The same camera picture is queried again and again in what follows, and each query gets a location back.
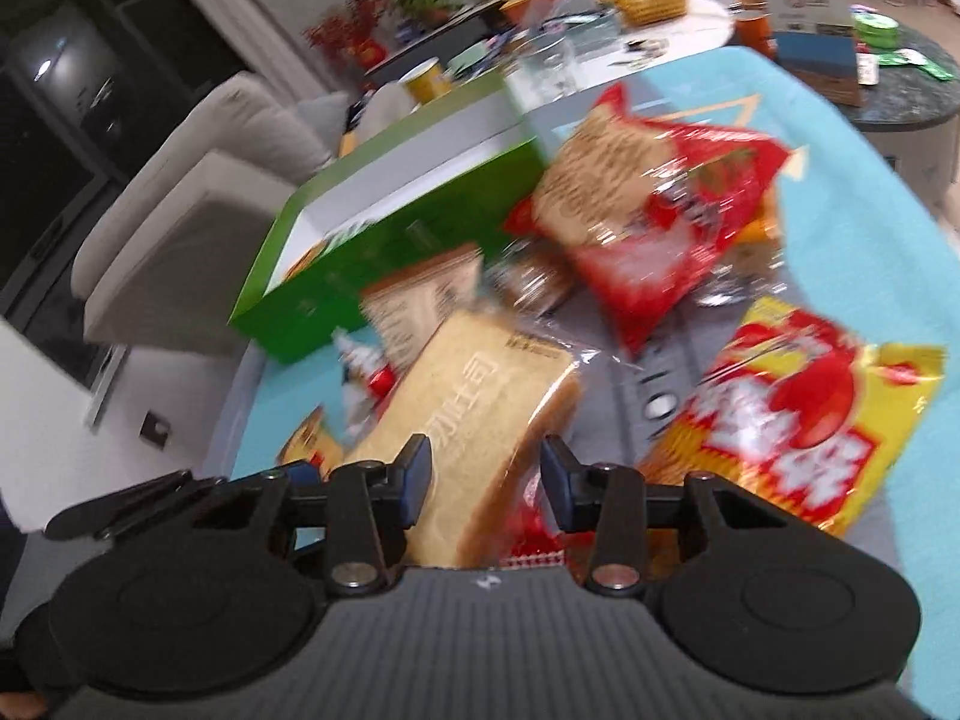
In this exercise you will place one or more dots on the round cookie clear packet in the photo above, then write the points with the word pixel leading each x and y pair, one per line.
pixel 529 281

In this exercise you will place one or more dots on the yellow cup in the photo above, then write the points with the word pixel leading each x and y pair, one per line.
pixel 427 82

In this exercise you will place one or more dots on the dark glass window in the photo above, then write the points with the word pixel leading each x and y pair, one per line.
pixel 60 127

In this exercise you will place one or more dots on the dark wall socket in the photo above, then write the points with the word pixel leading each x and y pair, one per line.
pixel 155 429

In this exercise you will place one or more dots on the yellow red snack bag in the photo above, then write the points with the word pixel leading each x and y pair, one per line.
pixel 795 427

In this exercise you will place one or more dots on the orange cup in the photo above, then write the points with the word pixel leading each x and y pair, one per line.
pixel 752 30

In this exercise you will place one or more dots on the printed cardboard box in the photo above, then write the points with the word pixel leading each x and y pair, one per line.
pixel 814 52

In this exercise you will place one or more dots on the green tape roll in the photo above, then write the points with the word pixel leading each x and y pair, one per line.
pixel 874 28

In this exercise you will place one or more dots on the sliced toast bread packet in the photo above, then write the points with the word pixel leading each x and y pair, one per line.
pixel 480 405

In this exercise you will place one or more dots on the small yellow orange packet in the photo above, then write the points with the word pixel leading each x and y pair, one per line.
pixel 307 442

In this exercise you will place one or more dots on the brown beige snack packet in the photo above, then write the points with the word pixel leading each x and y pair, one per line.
pixel 420 300

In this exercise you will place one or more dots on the green flat packet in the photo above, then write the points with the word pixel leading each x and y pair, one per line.
pixel 915 60

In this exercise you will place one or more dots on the small white red packet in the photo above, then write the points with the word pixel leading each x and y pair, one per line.
pixel 367 375

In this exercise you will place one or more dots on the beige sofa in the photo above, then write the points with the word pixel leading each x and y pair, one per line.
pixel 187 240

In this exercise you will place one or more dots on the orange cracker packet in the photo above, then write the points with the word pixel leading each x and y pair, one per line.
pixel 759 225

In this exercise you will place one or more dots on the blue grey printed mat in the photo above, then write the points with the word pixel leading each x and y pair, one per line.
pixel 862 255

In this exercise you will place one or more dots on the clear drinking glass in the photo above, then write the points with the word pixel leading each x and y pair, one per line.
pixel 547 67

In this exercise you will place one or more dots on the red checkered snack packet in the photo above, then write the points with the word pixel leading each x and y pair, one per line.
pixel 529 532

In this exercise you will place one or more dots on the green cardboard box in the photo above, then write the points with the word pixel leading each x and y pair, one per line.
pixel 315 315

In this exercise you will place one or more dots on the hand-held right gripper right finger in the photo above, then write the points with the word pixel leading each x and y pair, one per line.
pixel 559 487

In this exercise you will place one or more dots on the dark marble round table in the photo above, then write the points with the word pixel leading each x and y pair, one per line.
pixel 922 101

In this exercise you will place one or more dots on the red flower plant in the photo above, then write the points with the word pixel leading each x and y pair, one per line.
pixel 352 22

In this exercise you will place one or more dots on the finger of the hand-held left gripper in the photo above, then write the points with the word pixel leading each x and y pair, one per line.
pixel 120 510

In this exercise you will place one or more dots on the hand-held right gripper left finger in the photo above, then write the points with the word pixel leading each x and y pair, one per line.
pixel 415 480

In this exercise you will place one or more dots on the white round table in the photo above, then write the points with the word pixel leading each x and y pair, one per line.
pixel 705 30

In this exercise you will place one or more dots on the large red snack bag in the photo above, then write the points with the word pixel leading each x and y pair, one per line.
pixel 637 262

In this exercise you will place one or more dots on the orange container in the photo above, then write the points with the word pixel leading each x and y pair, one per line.
pixel 532 4

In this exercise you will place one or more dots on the white curtain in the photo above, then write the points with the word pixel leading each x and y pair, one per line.
pixel 247 15

